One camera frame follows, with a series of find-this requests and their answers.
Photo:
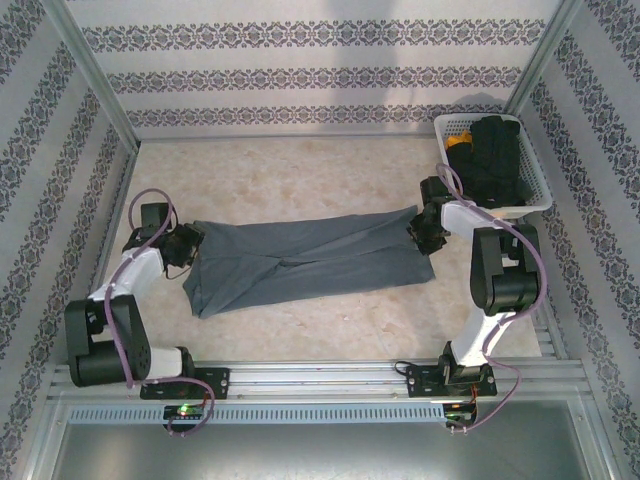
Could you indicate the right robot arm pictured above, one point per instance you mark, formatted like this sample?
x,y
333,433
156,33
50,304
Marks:
x,y
505,280

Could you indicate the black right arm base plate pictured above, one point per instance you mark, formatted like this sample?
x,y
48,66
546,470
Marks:
x,y
420,380

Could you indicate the gray t-shirt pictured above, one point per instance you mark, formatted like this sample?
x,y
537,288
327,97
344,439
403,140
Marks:
x,y
300,260

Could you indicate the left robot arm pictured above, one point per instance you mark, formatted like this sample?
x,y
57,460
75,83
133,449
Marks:
x,y
142,267

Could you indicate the circuit board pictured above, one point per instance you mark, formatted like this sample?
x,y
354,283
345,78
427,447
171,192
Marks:
x,y
459,411
184,412

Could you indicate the aluminium frame post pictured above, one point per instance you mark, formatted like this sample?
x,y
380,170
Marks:
x,y
100,75
542,55

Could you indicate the black clothes pile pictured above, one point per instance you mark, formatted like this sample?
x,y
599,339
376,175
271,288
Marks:
x,y
492,160

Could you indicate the left circuit board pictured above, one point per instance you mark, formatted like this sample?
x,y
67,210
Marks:
x,y
184,412

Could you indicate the aluminium mounting rail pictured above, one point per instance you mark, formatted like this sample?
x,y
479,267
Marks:
x,y
320,375

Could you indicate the yellow cloth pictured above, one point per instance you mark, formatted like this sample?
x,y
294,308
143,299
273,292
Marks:
x,y
460,140

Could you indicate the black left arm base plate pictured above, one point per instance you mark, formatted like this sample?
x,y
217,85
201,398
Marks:
x,y
215,380

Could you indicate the right circuit board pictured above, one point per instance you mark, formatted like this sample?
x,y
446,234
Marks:
x,y
459,411

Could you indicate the white plastic basket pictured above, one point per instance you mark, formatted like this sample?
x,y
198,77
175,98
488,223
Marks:
x,y
537,182

